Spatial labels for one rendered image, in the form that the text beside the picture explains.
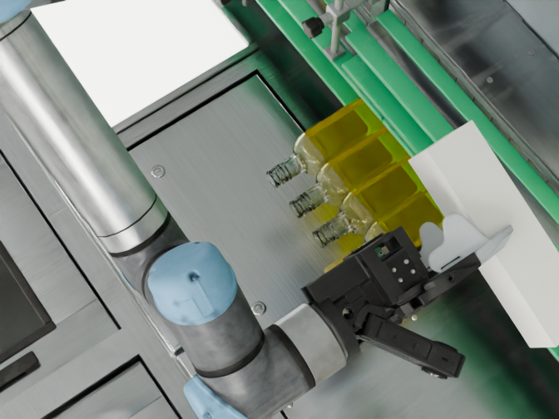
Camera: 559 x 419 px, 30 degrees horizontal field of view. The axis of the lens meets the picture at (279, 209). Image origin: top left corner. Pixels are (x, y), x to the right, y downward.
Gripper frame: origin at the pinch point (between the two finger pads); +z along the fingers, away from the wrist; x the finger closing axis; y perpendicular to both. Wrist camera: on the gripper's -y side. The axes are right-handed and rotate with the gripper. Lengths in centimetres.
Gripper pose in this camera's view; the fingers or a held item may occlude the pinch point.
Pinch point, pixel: (492, 243)
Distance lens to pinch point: 111.9
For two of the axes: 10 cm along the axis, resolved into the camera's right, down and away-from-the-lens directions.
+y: -5.4, -8.4, 0.1
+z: 8.2, -5.3, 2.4
